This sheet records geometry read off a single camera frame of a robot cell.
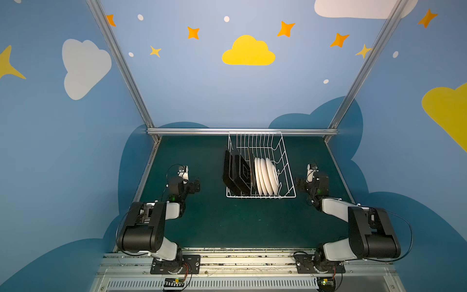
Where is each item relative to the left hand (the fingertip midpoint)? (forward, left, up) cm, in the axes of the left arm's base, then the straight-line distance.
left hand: (189, 175), depth 95 cm
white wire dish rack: (+26, -48, -5) cm, 55 cm away
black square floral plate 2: (-6, -27, +11) cm, 30 cm away
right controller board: (-45, -63, -9) cm, 78 cm away
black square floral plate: (-6, -21, +12) cm, 25 cm away
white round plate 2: (-5, -39, +9) cm, 40 cm away
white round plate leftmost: (-6, -34, +11) cm, 36 cm away
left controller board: (-46, 0, -9) cm, 47 cm away
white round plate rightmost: (-4, -42, +7) cm, 43 cm away
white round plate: (-6, -36, +9) cm, 38 cm away
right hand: (+1, -63, 0) cm, 63 cm away
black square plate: (-1, -32, +12) cm, 34 cm away
